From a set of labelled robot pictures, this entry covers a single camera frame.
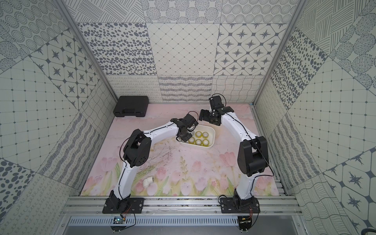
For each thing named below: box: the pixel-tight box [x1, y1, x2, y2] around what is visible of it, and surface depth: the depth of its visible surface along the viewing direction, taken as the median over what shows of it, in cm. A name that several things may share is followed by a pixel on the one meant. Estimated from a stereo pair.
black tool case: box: [113, 95, 149, 118], surface depth 121 cm
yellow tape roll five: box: [195, 130, 203, 139], surface depth 103 cm
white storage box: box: [179, 124, 216, 148], surface depth 100 cm
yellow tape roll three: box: [202, 139, 210, 147], surface depth 99 cm
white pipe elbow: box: [142, 176, 155, 188], surface depth 81 cm
